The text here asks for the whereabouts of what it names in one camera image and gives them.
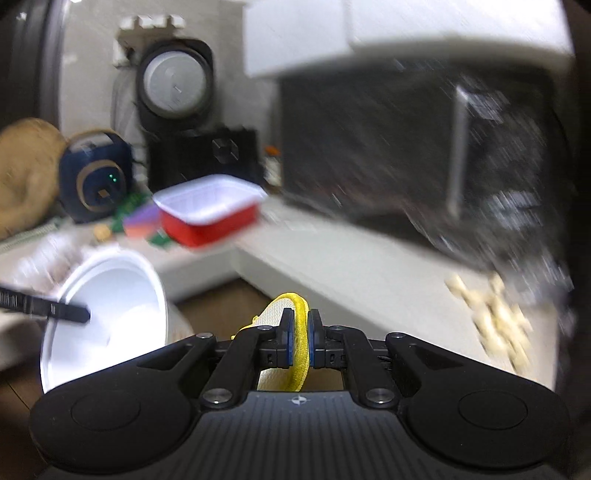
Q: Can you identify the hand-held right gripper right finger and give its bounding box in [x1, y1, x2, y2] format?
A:
[307, 309, 455, 409]

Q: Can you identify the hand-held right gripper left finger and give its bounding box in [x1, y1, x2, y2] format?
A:
[139, 308, 296, 409]

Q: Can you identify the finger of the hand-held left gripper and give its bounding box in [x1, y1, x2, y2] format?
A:
[0, 286, 92, 325]

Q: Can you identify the yellow cloth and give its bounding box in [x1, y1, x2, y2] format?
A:
[233, 292, 311, 393]

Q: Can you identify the white tissue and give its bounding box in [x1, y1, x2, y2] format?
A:
[9, 233, 93, 298]

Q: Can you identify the white paper bowl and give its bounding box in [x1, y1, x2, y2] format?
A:
[39, 247, 195, 395]

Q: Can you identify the red white plastic tray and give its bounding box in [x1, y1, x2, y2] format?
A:
[152, 174, 269, 249]

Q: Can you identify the purple orange packet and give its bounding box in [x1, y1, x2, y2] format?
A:
[124, 203, 163, 239]

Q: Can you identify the green snack wrapper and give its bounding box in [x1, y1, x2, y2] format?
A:
[112, 194, 153, 232]

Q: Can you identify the round wooden cutting board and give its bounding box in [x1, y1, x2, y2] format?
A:
[0, 117, 68, 241]

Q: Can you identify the blue rice cooker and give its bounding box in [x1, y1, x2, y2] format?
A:
[58, 129, 138, 225]

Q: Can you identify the glass jar with yellow label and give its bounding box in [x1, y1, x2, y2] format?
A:
[265, 145, 283, 188]

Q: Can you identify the pile of garlic cloves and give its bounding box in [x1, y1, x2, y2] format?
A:
[443, 272, 535, 376]

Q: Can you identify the black oven in plastic wrap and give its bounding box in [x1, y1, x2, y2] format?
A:
[277, 69, 575, 298]

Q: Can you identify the black rice cooker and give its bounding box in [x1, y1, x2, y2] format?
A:
[136, 39, 262, 192]

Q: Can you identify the white foam block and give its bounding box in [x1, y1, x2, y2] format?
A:
[339, 0, 572, 60]
[242, 0, 352, 79]

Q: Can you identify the green white striped rope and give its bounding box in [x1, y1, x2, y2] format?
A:
[0, 220, 62, 256]

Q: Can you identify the dark window frame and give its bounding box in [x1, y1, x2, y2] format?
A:
[0, 0, 70, 134]

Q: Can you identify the white wall socket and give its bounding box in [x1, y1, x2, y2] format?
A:
[113, 14, 185, 70]

